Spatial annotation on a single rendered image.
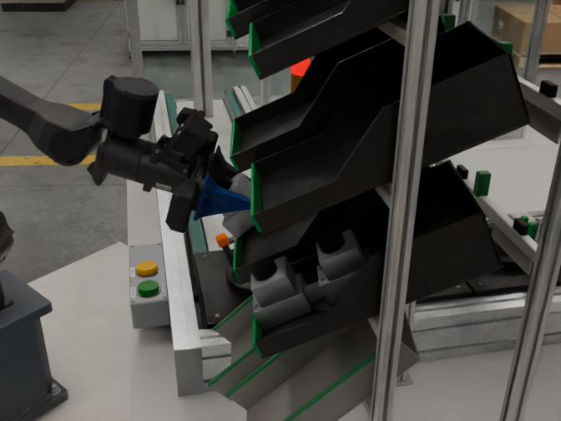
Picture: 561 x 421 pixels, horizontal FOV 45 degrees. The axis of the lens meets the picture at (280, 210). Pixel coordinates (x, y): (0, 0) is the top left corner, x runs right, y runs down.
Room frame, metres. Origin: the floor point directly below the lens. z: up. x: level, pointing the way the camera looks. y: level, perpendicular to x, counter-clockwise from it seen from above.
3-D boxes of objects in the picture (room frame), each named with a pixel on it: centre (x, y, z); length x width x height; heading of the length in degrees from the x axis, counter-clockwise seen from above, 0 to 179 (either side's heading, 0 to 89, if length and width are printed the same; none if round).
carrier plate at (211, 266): (1.07, 0.03, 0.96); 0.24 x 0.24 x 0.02; 12
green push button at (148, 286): (1.04, 0.25, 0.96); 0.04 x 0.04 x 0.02
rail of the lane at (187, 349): (1.31, 0.24, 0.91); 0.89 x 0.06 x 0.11; 12
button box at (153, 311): (1.11, 0.26, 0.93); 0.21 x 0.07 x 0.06; 12
